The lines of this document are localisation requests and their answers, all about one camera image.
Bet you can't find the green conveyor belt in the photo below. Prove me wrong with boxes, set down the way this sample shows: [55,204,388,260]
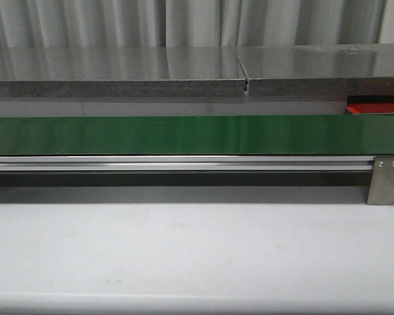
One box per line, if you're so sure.
[0,114,394,156]

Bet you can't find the white pleated curtain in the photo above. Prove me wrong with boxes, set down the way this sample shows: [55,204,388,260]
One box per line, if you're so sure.
[0,1,386,48]

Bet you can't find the grey stone counter slab right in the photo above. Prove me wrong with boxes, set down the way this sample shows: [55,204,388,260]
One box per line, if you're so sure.
[236,43,394,96]

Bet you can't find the grey stone counter slab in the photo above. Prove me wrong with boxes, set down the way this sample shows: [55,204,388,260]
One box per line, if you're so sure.
[0,47,246,98]
[236,43,394,96]

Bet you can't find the grey stone counter slab left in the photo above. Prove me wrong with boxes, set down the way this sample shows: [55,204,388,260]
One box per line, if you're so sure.
[0,47,246,98]

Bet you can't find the red plastic tray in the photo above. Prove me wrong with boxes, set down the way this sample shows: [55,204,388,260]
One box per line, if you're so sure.
[346,102,394,114]

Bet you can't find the steel conveyor support bracket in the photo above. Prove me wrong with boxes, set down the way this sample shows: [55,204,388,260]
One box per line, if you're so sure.
[366,156,394,205]

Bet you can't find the aluminium conveyor side rail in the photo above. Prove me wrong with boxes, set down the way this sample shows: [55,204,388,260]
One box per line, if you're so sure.
[0,155,374,172]

